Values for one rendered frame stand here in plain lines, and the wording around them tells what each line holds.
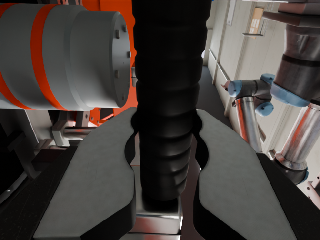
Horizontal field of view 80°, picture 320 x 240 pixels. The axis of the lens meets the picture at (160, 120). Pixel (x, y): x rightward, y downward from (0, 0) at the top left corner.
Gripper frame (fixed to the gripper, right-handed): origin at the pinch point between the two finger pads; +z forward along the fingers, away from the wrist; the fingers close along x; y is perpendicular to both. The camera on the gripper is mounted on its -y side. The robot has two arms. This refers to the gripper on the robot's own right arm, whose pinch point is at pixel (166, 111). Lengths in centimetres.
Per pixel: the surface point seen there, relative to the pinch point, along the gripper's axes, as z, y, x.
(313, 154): 327, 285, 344
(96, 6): 67, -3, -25
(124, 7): 66, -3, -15
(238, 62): 947, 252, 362
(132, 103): 66, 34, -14
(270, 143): 461, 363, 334
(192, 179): 482, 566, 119
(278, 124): 461, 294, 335
